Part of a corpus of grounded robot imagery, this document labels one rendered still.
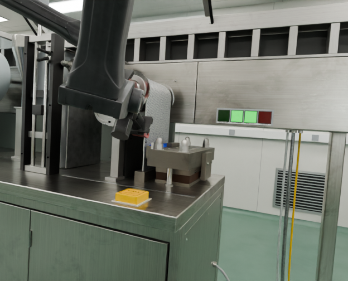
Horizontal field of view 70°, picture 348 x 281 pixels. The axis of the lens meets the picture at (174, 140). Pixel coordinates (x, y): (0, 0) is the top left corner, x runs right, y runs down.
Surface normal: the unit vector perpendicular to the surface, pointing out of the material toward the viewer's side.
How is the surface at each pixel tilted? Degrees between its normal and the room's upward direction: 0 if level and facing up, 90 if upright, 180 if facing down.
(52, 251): 90
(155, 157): 90
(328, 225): 90
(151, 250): 90
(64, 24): 99
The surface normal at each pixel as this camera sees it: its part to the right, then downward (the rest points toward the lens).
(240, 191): -0.37, 0.03
